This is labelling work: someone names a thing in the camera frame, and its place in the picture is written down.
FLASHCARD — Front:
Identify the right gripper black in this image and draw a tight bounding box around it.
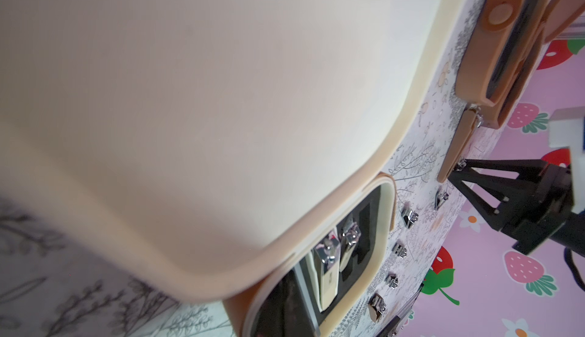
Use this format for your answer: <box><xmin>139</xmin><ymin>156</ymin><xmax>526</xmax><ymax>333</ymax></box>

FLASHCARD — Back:
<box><xmin>448</xmin><ymin>159</ymin><xmax>584</xmax><ymax>255</ymax></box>

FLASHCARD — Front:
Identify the small cream clipper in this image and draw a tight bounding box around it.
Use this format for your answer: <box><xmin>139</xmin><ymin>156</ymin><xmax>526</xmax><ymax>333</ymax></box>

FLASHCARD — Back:
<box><xmin>340</xmin><ymin>218</ymin><xmax>361</xmax><ymax>272</ymax></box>

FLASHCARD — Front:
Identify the cream nail clipper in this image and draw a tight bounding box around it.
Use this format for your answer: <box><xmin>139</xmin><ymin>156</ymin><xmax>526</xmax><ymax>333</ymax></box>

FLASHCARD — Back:
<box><xmin>312</xmin><ymin>230</ymin><xmax>341</xmax><ymax>312</ymax></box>

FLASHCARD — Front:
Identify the cream nail clipper case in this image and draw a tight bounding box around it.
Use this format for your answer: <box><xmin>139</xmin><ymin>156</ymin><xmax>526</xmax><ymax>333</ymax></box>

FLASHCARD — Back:
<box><xmin>1</xmin><ymin>0</ymin><xmax>467</xmax><ymax>336</ymax></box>

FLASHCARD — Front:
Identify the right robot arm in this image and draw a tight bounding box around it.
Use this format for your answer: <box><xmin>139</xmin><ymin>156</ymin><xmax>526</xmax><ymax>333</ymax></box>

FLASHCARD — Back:
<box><xmin>448</xmin><ymin>107</ymin><xmax>584</xmax><ymax>255</ymax></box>

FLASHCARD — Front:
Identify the brown nail file sleeve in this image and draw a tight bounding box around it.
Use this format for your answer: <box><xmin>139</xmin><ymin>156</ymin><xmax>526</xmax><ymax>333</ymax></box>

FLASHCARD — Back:
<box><xmin>437</xmin><ymin>109</ymin><xmax>482</xmax><ymax>183</ymax></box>

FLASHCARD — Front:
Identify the brown small clipper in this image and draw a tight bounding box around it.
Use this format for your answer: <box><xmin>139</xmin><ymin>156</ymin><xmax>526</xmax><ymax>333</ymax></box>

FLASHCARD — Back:
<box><xmin>392</xmin><ymin>241</ymin><xmax>408</xmax><ymax>259</ymax></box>

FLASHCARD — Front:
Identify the light brown nail clipper case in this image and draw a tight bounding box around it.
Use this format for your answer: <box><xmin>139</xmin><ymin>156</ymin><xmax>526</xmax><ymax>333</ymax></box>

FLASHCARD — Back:
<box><xmin>455</xmin><ymin>0</ymin><xmax>549</xmax><ymax>107</ymax></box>

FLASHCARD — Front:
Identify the dark brown nail clipper case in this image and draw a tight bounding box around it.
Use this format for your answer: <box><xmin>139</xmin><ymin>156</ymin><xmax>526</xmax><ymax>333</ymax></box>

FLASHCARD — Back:
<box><xmin>478</xmin><ymin>0</ymin><xmax>584</xmax><ymax>129</ymax></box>

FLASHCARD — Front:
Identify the small metal tool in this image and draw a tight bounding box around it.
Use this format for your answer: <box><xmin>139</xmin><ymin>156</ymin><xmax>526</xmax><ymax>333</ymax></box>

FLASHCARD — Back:
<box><xmin>434</xmin><ymin>189</ymin><xmax>449</xmax><ymax>211</ymax></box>

